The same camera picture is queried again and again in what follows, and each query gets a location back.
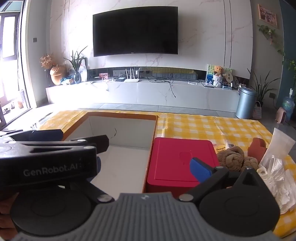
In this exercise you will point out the round paper fan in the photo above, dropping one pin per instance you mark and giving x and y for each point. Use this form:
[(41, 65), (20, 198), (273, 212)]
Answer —
[(229, 77)]

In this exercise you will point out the shell ornament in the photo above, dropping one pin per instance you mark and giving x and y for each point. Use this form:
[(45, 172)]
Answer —
[(236, 83)]

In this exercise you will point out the white marble television console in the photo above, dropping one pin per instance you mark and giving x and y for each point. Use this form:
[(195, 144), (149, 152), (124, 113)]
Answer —
[(143, 92)]

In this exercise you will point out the black wall television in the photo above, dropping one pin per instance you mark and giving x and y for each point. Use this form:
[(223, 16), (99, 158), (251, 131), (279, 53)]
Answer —
[(135, 31)]

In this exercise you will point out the woven basket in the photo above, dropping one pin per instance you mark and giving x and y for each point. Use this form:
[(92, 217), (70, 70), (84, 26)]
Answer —
[(256, 112)]

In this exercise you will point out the person's left hand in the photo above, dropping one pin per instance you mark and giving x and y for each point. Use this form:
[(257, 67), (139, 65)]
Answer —
[(5, 222)]

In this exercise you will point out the wall outlet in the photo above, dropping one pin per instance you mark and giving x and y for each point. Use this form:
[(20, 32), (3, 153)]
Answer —
[(272, 95)]

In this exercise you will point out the red plastic box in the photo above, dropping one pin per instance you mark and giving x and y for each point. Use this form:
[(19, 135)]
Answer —
[(175, 157)]

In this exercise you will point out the green and blue painting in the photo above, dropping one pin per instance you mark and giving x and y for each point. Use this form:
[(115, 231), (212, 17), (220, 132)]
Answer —
[(209, 74)]

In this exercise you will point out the small black box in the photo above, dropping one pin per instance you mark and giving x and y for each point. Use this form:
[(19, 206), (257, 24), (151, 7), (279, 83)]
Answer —
[(120, 79)]

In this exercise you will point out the yellow checkered tablecloth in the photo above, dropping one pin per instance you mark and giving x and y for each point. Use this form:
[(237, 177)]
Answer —
[(196, 122)]

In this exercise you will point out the white cloth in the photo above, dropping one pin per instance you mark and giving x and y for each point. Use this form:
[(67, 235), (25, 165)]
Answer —
[(288, 192)]

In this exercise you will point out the dried flowers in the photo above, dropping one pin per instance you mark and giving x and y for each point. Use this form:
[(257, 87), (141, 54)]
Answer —
[(48, 61)]

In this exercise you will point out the grey metal trash can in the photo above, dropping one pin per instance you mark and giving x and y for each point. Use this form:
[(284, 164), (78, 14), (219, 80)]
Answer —
[(246, 104)]

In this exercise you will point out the blue water jug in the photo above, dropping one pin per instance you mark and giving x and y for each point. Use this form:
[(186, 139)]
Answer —
[(289, 103)]

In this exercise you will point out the small teddy bear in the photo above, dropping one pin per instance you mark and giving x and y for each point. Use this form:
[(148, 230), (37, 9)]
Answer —
[(218, 75)]

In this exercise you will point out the silver and yellow packet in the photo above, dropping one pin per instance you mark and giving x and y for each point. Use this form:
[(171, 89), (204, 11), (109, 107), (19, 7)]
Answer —
[(222, 148)]

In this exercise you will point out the framed wall picture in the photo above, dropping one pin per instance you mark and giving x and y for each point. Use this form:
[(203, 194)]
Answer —
[(267, 15)]

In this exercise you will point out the pink space heater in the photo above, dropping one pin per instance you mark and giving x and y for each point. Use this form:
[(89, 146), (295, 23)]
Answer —
[(281, 115)]

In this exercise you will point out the trailing vine plant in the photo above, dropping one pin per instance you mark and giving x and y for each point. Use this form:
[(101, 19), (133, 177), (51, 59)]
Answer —
[(275, 39)]

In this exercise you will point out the acorn-shaped vase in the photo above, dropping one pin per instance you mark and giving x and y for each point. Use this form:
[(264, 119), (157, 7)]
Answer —
[(57, 75)]

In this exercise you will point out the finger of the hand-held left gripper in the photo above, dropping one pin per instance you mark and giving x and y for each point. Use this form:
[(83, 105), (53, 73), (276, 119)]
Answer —
[(92, 143), (44, 135)]

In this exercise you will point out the clear plastic bag bundle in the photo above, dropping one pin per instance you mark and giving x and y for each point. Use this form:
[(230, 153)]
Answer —
[(271, 171)]

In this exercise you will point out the brown sponge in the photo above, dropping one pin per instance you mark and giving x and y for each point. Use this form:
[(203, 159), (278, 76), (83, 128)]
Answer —
[(255, 147)]

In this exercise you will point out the white wifi router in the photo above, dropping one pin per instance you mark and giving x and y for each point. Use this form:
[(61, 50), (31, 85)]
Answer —
[(131, 80)]

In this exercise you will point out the silver laptop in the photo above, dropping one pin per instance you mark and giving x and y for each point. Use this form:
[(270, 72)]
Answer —
[(209, 85)]

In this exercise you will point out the green plant in glass vase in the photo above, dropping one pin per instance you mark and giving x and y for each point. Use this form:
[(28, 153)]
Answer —
[(77, 69)]

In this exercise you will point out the long-leaf potted plant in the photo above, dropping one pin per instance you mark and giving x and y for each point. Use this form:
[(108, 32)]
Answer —
[(261, 88)]

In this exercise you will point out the white cardboard box orange rim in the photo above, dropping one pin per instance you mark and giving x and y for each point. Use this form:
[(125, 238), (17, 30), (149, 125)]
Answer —
[(124, 129)]

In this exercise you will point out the small photo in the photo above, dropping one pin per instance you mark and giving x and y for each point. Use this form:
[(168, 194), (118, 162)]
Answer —
[(103, 76)]

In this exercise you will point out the white bag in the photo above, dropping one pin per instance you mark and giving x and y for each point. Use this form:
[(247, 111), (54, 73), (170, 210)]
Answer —
[(83, 73)]

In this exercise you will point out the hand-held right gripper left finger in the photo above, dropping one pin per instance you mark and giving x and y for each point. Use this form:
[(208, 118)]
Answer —
[(98, 165)]

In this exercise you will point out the white foam sheet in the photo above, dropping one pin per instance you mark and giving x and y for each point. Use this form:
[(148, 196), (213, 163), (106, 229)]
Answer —
[(279, 141)]

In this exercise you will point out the glass sliding door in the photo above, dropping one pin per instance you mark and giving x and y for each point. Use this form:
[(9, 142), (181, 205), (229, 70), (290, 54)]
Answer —
[(11, 69)]

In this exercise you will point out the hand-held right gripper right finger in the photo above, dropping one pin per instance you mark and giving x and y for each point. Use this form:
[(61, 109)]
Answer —
[(200, 169)]

